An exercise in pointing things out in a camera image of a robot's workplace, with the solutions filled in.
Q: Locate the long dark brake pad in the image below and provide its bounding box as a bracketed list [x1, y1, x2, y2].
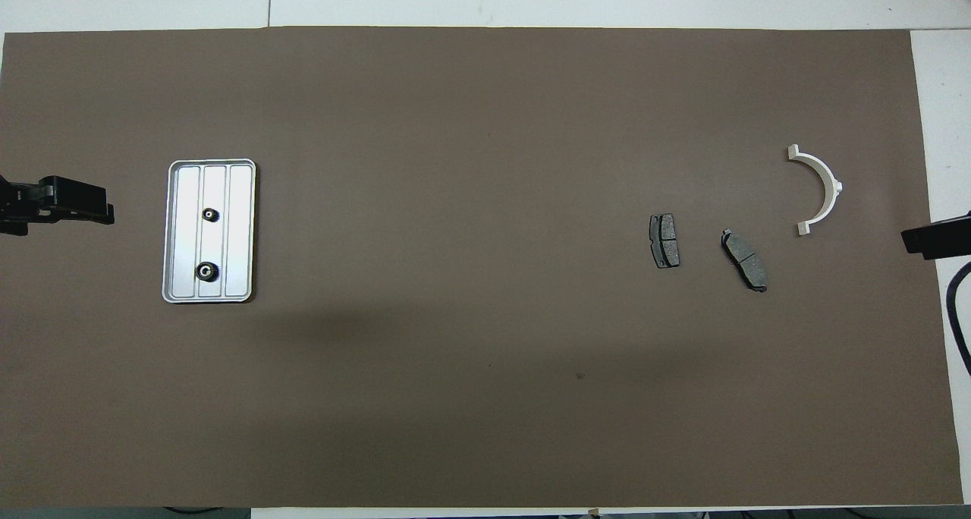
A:
[721, 228, 768, 293]

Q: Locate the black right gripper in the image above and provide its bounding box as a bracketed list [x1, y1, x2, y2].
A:
[900, 212, 971, 260]

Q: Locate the white semicircular bracket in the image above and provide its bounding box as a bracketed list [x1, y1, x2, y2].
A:
[787, 145, 843, 237]

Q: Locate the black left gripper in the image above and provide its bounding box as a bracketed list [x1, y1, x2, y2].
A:
[0, 175, 115, 237]

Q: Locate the short dark brake pad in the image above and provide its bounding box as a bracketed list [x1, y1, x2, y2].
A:
[649, 213, 681, 269]

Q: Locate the silver metal tray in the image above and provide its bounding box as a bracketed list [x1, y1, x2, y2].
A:
[162, 159, 257, 304]

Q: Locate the brown table mat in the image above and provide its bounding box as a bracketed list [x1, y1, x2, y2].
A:
[0, 26, 966, 509]

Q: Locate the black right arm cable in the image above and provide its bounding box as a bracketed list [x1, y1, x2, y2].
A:
[944, 259, 971, 376]

